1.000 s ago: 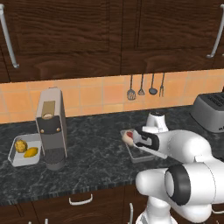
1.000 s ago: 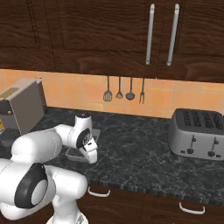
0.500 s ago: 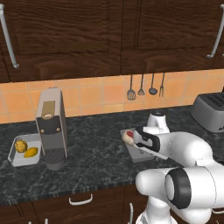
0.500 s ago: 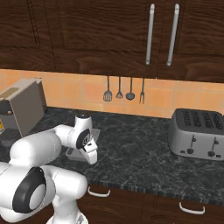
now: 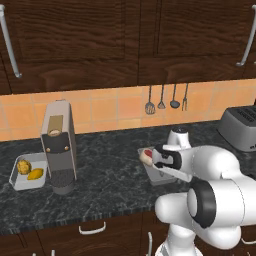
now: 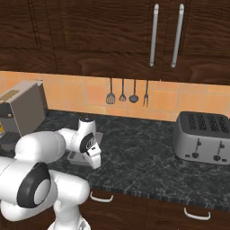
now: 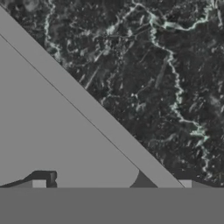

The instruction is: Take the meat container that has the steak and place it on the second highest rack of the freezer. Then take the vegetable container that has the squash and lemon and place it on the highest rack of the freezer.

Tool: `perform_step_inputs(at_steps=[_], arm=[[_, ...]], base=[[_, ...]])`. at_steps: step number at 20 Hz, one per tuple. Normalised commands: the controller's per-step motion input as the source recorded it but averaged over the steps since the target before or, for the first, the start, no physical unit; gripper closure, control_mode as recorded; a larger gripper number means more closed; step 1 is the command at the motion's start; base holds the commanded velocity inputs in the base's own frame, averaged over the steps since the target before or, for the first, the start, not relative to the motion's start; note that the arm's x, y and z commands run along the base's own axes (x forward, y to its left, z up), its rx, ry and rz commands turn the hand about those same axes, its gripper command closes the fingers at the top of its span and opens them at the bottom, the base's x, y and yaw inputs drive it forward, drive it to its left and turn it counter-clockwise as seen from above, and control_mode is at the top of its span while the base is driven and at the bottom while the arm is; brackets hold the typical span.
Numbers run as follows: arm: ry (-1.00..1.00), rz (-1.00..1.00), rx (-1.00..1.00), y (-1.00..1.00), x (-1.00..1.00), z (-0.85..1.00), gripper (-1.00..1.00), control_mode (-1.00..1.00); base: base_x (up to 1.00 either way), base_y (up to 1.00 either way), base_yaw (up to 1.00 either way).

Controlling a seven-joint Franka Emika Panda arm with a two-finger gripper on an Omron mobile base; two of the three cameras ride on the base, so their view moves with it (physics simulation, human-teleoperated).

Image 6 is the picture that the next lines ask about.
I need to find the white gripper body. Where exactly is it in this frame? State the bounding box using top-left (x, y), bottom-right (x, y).
top-left (87, 145), bottom-right (103, 171)

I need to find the dark hanging meat fork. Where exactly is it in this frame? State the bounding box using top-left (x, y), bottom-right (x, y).
top-left (142, 80), bottom-right (150, 108)

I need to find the dark wood drawer front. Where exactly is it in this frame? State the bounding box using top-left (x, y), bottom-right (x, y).
top-left (156, 199), bottom-right (230, 230)
top-left (78, 188), bottom-right (149, 230)

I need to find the dark hanging slotted spatula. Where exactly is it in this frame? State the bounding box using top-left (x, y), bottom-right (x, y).
top-left (105, 78), bottom-right (117, 105)

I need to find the dark hanging whisk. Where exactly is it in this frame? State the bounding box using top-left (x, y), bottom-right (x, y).
top-left (118, 78), bottom-right (128, 102)

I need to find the dark hanging ladle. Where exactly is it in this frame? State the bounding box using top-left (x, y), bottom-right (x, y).
top-left (128, 79), bottom-right (139, 104)

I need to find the grey coffee machine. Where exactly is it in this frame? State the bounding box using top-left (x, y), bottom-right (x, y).
top-left (0, 79), bottom-right (49, 152)

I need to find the silver four-slot toaster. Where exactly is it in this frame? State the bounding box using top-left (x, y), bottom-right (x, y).
top-left (172, 111), bottom-right (230, 166)

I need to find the dark wood wide cupboard door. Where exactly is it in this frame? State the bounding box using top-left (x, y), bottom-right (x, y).
top-left (45, 0), bottom-right (171, 82)

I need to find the dark wood narrow cupboard door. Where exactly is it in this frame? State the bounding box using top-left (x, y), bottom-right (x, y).
top-left (0, 0), bottom-right (58, 75)

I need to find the white curved drawer handle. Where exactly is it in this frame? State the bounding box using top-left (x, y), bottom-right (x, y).
top-left (89, 190), bottom-right (115, 204)
top-left (182, 207), bottom-right (212, 222)

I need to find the silver long cupboard handle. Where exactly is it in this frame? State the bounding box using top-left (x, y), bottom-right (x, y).
top-left (149, 3), bottom-right (160, 67)
top-left (170, 3), bottom-right (185, 69)

